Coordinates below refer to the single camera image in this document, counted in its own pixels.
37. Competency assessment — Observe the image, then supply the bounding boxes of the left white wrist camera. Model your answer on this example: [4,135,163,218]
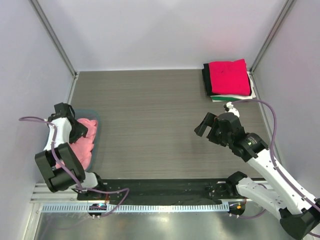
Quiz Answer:
[43,117,72,151]

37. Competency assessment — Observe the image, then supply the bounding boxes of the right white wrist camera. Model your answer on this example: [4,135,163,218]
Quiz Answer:
[223,101,240,118]

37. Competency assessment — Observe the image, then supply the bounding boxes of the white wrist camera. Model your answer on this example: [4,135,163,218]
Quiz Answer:
[43,117,72,151]
[223,101,240,118]

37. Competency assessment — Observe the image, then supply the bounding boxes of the left aluminium frame post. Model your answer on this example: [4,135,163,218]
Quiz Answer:
[29,0,79,79]

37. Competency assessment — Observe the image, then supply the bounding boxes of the white slotted cable duct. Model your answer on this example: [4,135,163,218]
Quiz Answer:
[42,202,230,214]

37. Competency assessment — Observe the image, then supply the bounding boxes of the purple cable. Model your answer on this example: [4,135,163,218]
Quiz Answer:
[231,99,320,238]
[18,116,131,230]

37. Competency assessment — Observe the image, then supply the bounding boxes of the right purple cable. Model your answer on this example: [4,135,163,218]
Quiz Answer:
[231,99,320,238]

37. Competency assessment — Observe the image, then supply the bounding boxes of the folded magenta t shirt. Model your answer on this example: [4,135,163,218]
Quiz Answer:
[208,58,251,96]

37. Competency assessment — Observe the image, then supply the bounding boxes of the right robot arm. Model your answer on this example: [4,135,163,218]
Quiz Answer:
[194,112,320,240]

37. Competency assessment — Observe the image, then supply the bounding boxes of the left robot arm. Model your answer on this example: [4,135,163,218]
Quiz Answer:
[34,102,106,193]

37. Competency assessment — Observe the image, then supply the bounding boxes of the folded white t shirt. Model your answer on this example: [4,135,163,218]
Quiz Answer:
[213,71,256,101]

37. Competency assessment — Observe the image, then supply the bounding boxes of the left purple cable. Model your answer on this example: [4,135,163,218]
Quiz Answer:
[18,116,131,230]

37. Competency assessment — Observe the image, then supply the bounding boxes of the light pink t shirt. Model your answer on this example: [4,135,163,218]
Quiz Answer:
[52,117,98,171]

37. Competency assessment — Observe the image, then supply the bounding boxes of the aluminium frame post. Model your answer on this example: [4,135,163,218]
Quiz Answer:
[29,0,79,79]
[249,0,297,74]

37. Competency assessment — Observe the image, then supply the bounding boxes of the right aluminium frame post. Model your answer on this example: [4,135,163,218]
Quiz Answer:
[249,0,297,74]

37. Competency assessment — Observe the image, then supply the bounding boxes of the folded black t shirt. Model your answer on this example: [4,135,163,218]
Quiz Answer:
[201,63,214,96]

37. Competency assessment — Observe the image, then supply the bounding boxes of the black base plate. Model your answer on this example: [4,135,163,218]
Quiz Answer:
[77,178,243,206]

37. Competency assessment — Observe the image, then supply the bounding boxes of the folded green t shirt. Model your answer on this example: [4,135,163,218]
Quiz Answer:
[211,95,238,102]

